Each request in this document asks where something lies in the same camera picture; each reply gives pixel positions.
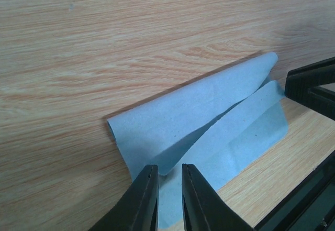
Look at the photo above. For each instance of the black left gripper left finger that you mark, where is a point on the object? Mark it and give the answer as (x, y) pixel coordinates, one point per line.
(138, 207)

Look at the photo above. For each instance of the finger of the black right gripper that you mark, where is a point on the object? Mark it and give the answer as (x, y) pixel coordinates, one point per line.
(309, 206)
(304, 86)

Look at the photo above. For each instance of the light blue cleaning cloth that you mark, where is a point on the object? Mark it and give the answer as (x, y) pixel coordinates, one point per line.
(220, 124)

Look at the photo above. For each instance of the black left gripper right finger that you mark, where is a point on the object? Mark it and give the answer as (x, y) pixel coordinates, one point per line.
(203, 209)

